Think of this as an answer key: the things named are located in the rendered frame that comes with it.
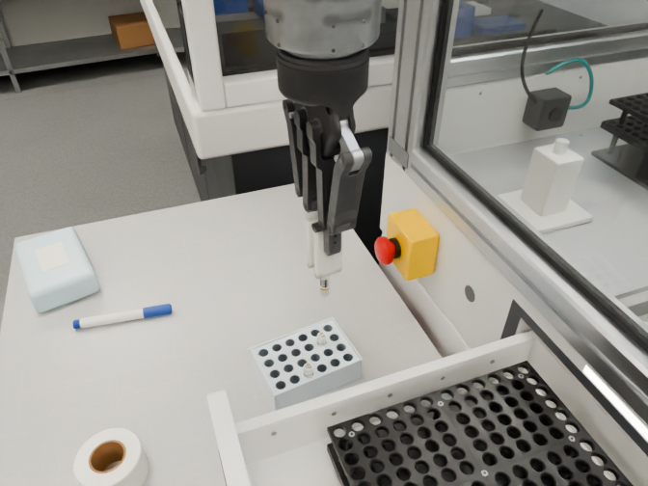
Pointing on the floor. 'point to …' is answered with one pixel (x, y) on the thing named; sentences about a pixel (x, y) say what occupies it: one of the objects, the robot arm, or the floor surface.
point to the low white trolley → (181, 335)
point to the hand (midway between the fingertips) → (324, 243)
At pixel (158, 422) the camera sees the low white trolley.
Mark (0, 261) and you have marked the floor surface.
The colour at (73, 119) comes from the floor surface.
